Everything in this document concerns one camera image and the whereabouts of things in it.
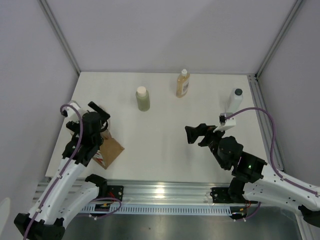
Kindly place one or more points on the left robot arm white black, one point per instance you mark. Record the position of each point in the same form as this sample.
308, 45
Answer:
53, 211

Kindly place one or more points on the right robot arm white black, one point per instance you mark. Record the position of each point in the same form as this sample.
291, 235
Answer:
254, 180

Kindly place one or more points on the right aluminium frame post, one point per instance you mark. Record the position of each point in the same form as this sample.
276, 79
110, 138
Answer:
285, 27

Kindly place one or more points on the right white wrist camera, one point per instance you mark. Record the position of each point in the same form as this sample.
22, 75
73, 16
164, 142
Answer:
226, 122

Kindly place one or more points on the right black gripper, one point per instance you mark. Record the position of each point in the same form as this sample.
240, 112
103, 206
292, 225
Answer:
202, 129

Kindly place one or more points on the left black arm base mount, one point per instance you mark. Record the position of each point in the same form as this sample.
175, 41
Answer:
112, 192

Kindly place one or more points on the white slotted cable duct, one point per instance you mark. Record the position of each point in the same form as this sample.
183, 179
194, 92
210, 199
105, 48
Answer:
148, 209

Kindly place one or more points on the white bottle grey cap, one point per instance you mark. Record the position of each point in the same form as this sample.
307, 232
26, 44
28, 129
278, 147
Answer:
234, 101

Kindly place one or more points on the left aluminium frame post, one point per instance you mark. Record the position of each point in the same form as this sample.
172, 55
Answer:
51, 19

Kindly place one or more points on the green liquid bottle white cap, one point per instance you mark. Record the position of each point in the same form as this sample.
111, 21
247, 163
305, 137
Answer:
143, 98

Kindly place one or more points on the amber liquid bottle white cap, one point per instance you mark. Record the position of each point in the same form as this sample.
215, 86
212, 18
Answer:
182, 83

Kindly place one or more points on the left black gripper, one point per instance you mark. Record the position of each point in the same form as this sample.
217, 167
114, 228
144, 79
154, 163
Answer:
105, 116

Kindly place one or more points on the aluminium mounting rail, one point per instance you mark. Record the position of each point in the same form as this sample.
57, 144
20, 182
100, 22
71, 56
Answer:
165, 193

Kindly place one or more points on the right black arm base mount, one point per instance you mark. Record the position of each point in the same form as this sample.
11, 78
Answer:
220, 195

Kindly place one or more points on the aluminium frame post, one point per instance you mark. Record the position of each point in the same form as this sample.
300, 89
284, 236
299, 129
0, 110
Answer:
285, 27
51, 19

